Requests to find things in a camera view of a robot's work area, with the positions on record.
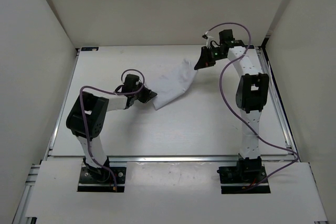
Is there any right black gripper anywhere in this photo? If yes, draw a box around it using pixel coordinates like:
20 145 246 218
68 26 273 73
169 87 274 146
194 46 226 70

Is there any white skirt cloth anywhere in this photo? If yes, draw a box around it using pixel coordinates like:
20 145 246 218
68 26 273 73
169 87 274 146
148 59 198 110

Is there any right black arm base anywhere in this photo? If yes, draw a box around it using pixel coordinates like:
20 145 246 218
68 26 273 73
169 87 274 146
217 157 271 195

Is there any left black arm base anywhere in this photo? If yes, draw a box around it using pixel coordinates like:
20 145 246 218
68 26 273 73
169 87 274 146
77 164 127 193

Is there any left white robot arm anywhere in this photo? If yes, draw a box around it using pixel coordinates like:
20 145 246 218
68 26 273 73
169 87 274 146
66 74 157 182

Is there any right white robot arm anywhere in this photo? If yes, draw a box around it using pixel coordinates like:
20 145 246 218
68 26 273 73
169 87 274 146
194 29 269 182

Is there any left blue corner label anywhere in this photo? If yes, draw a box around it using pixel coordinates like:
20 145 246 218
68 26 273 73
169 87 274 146
81 47 99 51

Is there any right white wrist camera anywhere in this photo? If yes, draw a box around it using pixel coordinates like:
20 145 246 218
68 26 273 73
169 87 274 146
202 32 214 48

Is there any aluminium frame rail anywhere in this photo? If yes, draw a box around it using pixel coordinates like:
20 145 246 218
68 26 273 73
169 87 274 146
41 155 301 163

